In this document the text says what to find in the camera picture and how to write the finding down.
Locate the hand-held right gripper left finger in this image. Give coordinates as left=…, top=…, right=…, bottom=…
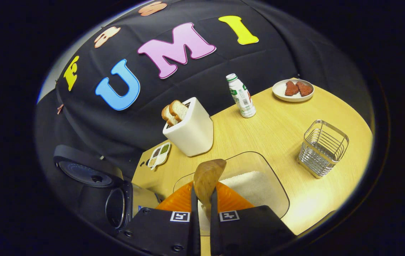
left=117, top=181, right=201, bottom=256

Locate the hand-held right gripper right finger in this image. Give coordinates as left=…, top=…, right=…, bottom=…
left=210, top=181, right=295, bottom=256

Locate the wooden spoon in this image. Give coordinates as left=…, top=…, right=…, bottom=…
left=193, top=159, right=227, bottom=219

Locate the clear plastic rice container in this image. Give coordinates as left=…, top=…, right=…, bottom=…
left=173, top=151, right=290, bottom=236

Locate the dark grey rice cooker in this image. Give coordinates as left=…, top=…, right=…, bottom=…
left=53, top=145, right=162, bottom=231

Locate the metal wire chopstick holder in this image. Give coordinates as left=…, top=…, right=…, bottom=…
left=298, top=120, right=349, bottom=179

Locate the white divided grain dish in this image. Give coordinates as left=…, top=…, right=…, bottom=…
left=147, top=142, right=171, bottom=170

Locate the white toaster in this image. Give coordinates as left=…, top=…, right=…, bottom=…
left=162, top=97, right=214, bottom=157

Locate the white milk bottle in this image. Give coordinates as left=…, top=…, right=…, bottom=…
left=226, top=73, right=257, bottom=118

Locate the white round plate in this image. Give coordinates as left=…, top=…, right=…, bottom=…
left=272, top=79, right=315, bottom=103

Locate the red meat slice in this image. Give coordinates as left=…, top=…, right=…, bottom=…
left=284, top=81, right=299, bottom=97
left=296, top=81, right=314, bottom=97

